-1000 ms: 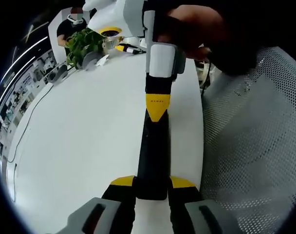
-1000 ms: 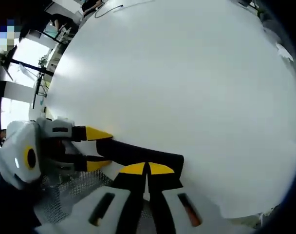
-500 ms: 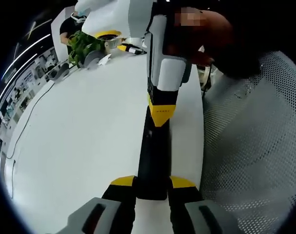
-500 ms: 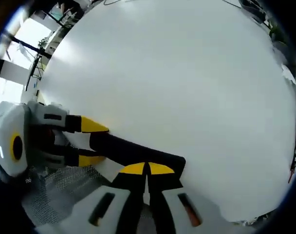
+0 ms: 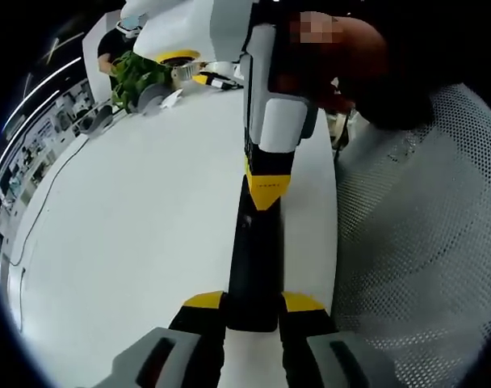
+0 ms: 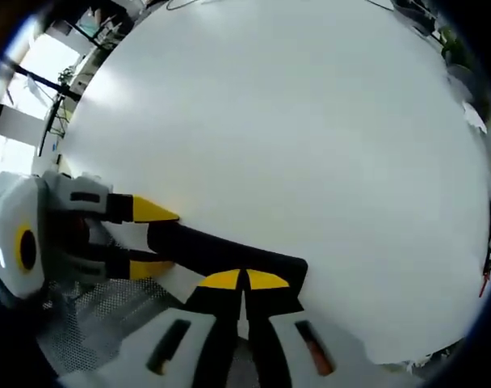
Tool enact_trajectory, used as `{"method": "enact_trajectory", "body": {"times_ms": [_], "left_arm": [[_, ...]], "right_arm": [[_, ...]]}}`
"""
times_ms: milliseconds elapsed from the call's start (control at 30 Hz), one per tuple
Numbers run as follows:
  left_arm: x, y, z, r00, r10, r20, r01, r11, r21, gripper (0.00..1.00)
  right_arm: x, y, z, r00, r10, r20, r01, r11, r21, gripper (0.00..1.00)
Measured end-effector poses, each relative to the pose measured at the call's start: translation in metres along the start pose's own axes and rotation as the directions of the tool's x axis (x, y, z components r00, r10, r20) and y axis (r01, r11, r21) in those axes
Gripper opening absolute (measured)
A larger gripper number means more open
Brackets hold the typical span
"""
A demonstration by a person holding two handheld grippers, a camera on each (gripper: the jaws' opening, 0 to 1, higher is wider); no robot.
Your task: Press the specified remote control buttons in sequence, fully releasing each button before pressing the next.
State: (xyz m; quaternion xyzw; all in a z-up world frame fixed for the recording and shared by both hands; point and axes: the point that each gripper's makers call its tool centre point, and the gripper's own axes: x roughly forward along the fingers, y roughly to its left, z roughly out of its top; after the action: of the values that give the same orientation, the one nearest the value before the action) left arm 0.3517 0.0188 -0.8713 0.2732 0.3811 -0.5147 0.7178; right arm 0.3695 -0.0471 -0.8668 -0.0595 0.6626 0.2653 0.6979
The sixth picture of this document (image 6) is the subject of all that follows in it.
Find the grey mesh chair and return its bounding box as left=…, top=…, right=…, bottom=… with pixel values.
left=35, top=276, right=254, bottom=388

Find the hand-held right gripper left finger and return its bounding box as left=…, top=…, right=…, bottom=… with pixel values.
left=57, top=267, right=246, bottom=388

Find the grey curved neck device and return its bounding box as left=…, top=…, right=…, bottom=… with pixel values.
left=447, top=64, right=476, bottom=102

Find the black remote control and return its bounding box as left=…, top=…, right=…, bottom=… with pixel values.
left=145, top=221, right=310, bottom=294

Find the red plastic clip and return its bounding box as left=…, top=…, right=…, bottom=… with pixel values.
left=478, top=250, right=491, bottom=298

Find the white crumpled tissue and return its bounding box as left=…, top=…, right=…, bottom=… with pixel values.
left=463, top=103, right=489, bottom=134

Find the green potted plant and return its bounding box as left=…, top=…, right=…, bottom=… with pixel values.
left=439, top=26, right=471, bottom=70

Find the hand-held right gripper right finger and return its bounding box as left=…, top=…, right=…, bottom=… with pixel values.
left=241, top=267, right=426, bottom=388

